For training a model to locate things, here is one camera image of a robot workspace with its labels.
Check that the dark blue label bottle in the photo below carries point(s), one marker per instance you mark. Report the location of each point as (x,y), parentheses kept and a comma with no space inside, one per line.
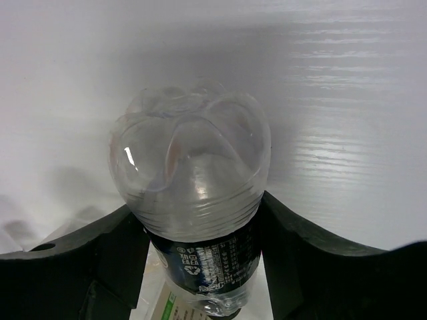
(192,166)

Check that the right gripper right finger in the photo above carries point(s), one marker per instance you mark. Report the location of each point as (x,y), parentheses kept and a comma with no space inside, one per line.
(313,273)

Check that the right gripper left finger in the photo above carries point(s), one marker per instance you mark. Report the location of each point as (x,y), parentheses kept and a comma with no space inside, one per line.
(95,272)

